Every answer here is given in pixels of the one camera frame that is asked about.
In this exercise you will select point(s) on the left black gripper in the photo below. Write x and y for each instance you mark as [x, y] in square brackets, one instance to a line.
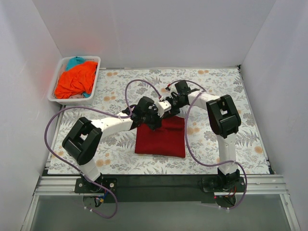
[154, 121]

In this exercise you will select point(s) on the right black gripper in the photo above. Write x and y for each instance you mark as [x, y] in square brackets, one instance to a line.
[172, 109]

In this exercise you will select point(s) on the dark red t-shirt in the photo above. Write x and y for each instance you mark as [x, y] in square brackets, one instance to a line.
[167, 140]

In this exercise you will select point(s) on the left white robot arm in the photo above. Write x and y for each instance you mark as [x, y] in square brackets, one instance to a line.
[82, 141]

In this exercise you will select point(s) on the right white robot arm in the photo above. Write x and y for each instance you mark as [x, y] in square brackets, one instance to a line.
[224, 121]

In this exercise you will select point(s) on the floral patterned table mat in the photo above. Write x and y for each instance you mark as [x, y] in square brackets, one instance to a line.
[117, 88]

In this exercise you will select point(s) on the pink garment in basket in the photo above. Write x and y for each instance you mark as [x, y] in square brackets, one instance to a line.
[77, 96]

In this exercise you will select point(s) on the orange t-shirt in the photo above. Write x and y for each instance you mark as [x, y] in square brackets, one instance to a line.
[77, 80]

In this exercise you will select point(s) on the teal t-shirt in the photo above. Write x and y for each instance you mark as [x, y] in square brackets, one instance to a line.
[74, 62]

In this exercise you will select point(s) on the white plastic laundry basket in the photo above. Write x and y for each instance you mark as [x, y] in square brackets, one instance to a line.
[60, 69]

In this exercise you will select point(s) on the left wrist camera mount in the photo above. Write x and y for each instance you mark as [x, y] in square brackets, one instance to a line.
[163, 106]

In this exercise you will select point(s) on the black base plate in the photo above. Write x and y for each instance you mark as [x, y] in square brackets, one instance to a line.
[158, 190]

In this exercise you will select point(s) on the aluminium frame rail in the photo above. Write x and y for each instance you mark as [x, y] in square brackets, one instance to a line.
[66, 185]

